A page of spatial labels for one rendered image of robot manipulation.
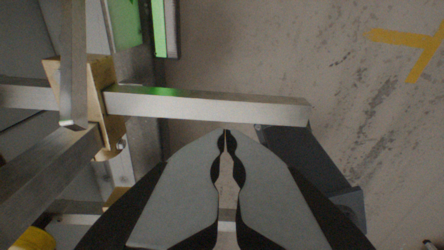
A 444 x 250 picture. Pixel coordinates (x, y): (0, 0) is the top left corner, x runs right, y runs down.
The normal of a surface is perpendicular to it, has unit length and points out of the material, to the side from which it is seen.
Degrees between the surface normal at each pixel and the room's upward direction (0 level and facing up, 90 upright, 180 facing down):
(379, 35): 0
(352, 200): 0
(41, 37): 90
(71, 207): 90
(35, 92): 0
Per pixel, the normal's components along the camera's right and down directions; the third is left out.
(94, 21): 0.00, 0.48
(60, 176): 1.00, 0.07
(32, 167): 0.07, -0.87
